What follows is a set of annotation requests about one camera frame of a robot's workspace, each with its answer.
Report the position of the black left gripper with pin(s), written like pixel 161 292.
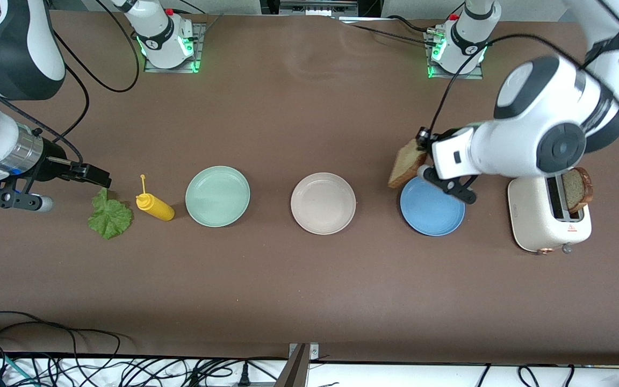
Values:
pixel 426 137

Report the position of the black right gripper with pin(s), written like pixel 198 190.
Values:
pixel 51 161

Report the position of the light crust bread slice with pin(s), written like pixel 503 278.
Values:
pixel 405 166

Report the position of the green lettuce leaf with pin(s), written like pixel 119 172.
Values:
pixel 109 217

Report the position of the yellow mustard squeeze bottle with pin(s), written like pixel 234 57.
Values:
pixel 156 207

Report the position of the dark crust bread slice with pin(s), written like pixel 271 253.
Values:
pixel 575 191

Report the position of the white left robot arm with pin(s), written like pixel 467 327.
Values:
pixel 530 123

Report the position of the blue plate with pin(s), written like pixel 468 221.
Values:
pixel 432 215

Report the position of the beige plate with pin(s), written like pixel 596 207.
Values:
pixel 323 203

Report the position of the mint green plate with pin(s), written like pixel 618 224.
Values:
pixel 217 196

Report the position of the white toaster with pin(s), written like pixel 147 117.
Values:
pixel 530 215

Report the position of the grey metal device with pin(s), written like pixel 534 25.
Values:
pixel 317 7

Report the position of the black power plug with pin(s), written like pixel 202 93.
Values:
pixel 244 376

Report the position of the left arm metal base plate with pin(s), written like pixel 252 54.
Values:
pixel 476 76

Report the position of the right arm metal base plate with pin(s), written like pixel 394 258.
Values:
pixel 200 43

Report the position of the metal table bracket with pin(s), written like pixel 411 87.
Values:
pixel 296 371

